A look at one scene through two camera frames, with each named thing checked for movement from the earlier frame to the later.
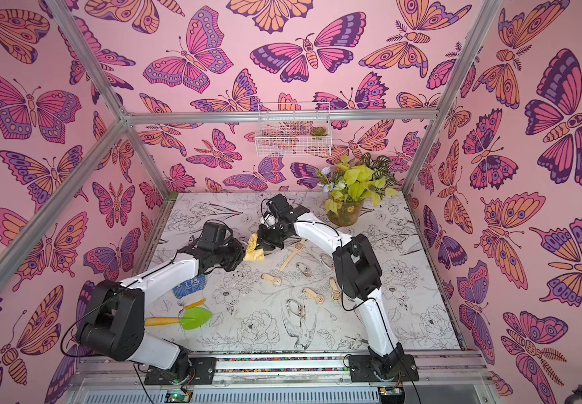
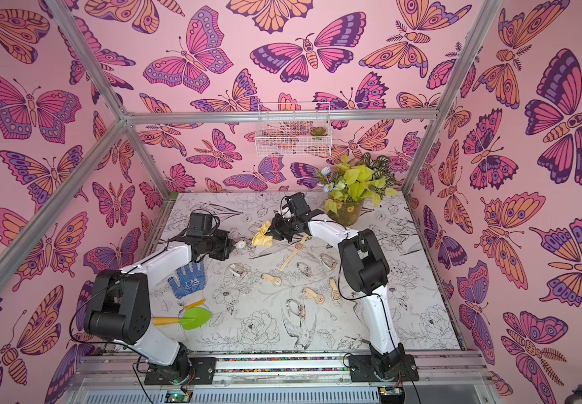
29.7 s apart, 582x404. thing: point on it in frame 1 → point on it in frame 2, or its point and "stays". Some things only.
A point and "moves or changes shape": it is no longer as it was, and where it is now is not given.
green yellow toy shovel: [190, 319] stays
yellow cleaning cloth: [252, 254] moves or changes shape
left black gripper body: [230, 257] → [219, 247]
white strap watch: [326, 259] stays
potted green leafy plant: [350, 184] stays
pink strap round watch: [304, 269] stays
